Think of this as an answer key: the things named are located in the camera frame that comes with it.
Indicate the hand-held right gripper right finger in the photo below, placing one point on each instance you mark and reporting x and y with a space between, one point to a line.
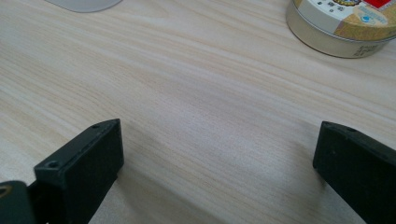
358 168

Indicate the clear plastic storage box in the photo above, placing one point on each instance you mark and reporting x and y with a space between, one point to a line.
84 4

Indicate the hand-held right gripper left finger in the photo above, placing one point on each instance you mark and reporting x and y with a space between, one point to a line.
81 168

